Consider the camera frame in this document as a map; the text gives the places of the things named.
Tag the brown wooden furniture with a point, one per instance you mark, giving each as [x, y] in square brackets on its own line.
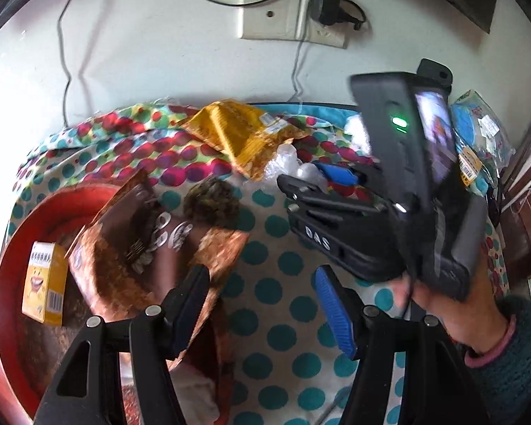
[529, 212]

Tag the white wall socket plate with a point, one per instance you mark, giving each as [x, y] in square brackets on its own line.
[332, 37]

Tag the white wall switch plate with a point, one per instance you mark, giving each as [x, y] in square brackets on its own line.
[270, 13]

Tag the person's right forearm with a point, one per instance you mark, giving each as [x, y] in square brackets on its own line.
[513, 372]

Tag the small white cloth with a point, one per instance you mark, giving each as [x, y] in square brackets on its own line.
[194, 389]

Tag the rusty red metal tray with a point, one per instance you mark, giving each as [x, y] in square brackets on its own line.
[13, 318]

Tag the blue item in plastic bag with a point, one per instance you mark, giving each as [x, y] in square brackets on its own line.
[478, 119]

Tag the crumpled clear plastic bag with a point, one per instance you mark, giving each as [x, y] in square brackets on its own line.
[292, 164]

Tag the yellow snack bag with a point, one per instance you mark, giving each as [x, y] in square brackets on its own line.
[239, 137]

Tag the black wall clip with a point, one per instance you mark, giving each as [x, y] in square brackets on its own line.
[436, 73]

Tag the yellow medicine box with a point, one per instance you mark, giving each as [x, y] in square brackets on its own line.
[44, 283]

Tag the black charger plug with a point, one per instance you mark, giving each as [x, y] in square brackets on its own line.
[329, 0]

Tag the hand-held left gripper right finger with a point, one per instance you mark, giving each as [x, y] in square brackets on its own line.
[336, 314]

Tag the small yellow barcode box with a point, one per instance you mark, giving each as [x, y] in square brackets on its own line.
[469, 168]

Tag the person's right hand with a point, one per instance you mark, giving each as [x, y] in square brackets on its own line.
[469, 318]

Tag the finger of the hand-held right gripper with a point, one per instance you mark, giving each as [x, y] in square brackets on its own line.
[336, 175]
[309, 197]

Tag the brown snack bag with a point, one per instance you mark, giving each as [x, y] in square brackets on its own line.
[128, 252]

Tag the polka dot blanket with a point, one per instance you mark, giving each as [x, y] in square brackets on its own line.
[283, 310]

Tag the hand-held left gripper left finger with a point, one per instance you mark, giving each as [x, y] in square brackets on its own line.
[190, 301]

